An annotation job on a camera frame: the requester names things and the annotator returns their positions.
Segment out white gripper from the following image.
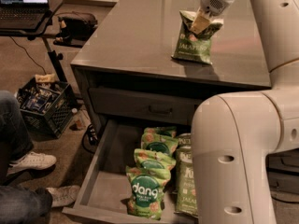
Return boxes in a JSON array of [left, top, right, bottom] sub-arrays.
[[191, 0, 235, 35]]

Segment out green jalapeno chip bag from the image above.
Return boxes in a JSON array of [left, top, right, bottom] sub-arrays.
[[172, 10, 223, 64]]

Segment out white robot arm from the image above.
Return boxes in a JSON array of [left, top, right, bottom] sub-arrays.
[[192, 0, 299, 224]]

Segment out dark grey counter cabinet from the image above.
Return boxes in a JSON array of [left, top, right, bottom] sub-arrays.
[[71, 0, 270, 130]]

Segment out grey top drawer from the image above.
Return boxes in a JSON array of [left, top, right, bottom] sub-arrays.
[[89, 87, 201, 125]]

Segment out rear green Dang chip bag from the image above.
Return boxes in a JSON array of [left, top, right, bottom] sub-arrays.
[[144, 126, 177, 137]]

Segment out green dang chip bag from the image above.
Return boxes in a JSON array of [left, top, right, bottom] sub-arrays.
[[134, 148, 176, 171], [144, 126, 177, 137], [141, 133, 178, 157], [126, 167, 171, 220]]

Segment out rear green Kettle chip bag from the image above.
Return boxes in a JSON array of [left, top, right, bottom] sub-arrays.
[[177, 133, 192, 147]]

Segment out green kettle chip bag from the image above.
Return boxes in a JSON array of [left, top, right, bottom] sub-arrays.
[[174, 147, 199, 217], [177, 133, 192, 147]]

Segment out dark bag on floor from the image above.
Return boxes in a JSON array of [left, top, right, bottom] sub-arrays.
[[54, 11, 98, 48]]

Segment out dark right drawer stack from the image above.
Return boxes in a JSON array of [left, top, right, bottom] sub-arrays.
[[266, 149, 299, 194]]

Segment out front green Dang chip bag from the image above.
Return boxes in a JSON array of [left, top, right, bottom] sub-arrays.
[[126, 167, 171, 220]]

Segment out open grey middle drawer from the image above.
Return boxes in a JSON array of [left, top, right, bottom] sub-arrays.
[[63, 119, 199, 224]]

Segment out black laptop stand table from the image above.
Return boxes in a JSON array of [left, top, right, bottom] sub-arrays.
[[0, 0, 67, 82]]

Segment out black plastic crate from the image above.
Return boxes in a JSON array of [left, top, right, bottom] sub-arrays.
[[16, 77, 76, 138]]

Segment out black laptop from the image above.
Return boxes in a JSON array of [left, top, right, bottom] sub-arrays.
[[0, 0, 50, 30]]

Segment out white sneaker upper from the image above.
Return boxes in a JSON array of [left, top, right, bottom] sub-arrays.
[[7, 151, 57, 175]]

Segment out white sneaker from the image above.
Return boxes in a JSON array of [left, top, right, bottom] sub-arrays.
[[7, 151, 57, 175], [47, 185, 80, 207]]

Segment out person leg in jeans upper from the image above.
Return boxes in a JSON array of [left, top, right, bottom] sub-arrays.
[[0, 91, 33, 182]]

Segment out person leg in jeans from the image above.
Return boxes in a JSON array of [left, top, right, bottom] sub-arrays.
[[0, 91, 33, 182], [0, 186, 53, 224]]

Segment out white sneaker lower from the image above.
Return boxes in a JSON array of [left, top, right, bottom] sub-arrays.
[[47, 185, 80, 207]]

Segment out person leg in jeans lower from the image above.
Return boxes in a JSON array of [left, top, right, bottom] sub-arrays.
[[0, 186, 53, 224]]

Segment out black power strip cable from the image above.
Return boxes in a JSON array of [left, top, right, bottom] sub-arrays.
[[81, 123, 100, 154]]

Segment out black cable under table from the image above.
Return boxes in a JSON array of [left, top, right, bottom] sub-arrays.
[[9, 35, 48, 76]]

